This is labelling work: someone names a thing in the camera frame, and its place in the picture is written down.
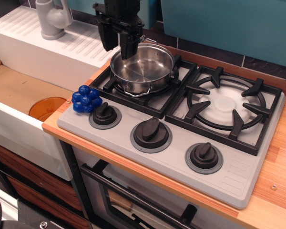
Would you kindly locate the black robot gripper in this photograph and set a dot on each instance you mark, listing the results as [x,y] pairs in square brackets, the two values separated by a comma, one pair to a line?
[119,16]

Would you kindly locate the stainless steel pan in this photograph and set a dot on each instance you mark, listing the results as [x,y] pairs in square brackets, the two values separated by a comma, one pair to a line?
[146,72]

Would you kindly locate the blue toy blueberry cluster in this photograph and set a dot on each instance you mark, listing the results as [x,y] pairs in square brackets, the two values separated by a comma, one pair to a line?
[86,99]

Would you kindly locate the black left stove knob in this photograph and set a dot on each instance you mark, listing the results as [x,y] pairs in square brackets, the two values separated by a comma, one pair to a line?
[105,117]

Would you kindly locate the black stove knob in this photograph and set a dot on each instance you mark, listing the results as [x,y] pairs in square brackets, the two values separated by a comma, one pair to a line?
[151,136]
[105,117]
[204,158]

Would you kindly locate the black middle stove knob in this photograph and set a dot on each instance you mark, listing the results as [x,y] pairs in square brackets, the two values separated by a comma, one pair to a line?
[151,136]

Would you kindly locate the grey toy stove top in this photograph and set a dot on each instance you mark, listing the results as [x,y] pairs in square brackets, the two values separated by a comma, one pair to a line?
[232,184]

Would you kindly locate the black right stove knob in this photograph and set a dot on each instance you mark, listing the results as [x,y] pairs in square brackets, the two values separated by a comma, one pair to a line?
[204,158]

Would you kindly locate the grey toy faucet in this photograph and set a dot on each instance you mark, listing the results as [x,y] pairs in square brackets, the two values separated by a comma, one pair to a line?
[53,21]

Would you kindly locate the black left burner grate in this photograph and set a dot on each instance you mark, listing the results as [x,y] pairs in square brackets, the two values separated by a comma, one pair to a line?
[143,95]

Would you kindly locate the black burner grate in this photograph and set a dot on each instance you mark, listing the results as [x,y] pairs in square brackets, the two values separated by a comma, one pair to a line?
[143,95]
[239,113]

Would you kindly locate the white toy sink unit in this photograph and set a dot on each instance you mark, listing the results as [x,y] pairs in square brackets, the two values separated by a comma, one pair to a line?
[32,69]

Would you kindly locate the orange plastic plate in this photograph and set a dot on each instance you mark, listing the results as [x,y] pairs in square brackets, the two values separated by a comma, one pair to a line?
[44,108]

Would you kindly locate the black right burner grate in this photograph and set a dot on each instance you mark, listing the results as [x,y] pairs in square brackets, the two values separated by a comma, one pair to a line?
[239,113]

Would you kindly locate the toy oven door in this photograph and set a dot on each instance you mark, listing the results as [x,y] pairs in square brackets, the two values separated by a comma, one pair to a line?
[129,202]

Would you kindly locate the wooden drawer front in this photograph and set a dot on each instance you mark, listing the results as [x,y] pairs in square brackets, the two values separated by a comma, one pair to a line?
[46,191]

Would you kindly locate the teal wall cabinet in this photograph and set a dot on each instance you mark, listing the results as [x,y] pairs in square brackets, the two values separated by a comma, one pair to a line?
[254,28]

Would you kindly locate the black oven door handle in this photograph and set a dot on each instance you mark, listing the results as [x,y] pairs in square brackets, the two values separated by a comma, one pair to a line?
[96,173]

